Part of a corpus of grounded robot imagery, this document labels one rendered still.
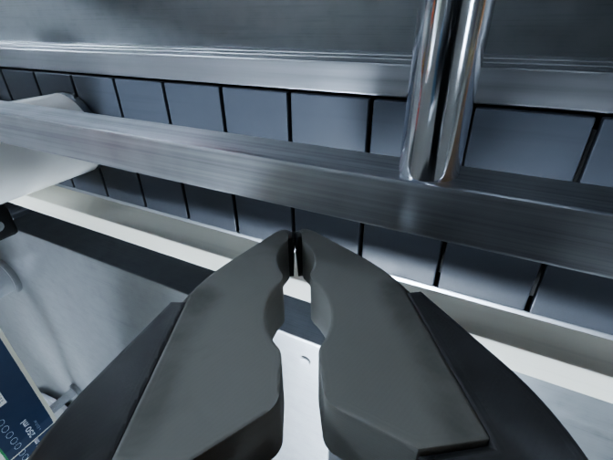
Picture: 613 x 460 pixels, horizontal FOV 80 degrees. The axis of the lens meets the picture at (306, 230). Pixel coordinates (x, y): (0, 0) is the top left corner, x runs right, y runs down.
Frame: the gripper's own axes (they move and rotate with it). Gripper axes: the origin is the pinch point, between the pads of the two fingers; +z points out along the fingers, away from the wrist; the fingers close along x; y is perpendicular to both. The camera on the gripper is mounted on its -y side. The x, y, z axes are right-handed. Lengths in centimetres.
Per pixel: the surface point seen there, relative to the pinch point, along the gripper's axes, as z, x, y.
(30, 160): 9.0, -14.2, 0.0
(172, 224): 7.8, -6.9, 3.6
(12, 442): 17, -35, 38
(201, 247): 5.2, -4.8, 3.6
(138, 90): 11.1, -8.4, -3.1
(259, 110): 7.1, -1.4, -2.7
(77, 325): 20.3, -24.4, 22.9
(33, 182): 9.1, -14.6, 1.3
